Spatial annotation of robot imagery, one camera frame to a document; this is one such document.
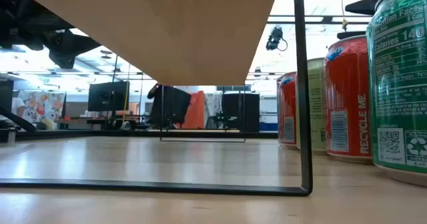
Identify cluttered desk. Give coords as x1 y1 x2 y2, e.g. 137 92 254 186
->
55 115 151 131

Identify black panel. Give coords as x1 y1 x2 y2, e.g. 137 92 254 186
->
0 79 15 113

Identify orange cloth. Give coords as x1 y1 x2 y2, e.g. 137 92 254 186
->
181 90 206 130

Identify black cabinet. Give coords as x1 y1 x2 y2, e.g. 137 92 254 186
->
222 92 261 133

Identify black table frame rails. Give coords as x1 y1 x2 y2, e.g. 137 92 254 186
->
0 129 280 141

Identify floral patterned cloth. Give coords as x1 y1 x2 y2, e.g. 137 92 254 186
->
18 90 67 130

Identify white patterned cloth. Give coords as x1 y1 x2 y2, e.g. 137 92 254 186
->
204 93 224 129

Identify pale green soda can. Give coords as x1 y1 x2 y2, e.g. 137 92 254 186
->
295 57 330 155

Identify red soda can blue logo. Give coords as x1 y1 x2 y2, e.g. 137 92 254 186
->
324 34 374 165
276 71 298 150

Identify yellow hanging cable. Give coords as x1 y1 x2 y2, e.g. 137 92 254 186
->
121 63 131 123

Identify green Sprite can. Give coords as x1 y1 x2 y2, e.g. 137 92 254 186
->
366 0 427 187

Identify black computer monitor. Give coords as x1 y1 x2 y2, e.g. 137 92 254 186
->
87 80 130 112

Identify black ceiling camera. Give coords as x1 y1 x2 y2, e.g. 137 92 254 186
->
265 26 289 53

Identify person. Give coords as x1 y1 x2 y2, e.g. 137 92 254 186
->
11 97 26 119
146 82 193 129

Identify thick black cable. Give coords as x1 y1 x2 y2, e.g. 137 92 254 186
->
0 105 37 133

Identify wooden shelf black metal frame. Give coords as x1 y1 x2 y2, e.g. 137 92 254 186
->
0 0 314 197

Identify blue storage bins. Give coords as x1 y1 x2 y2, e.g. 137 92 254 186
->
259 122 280 132

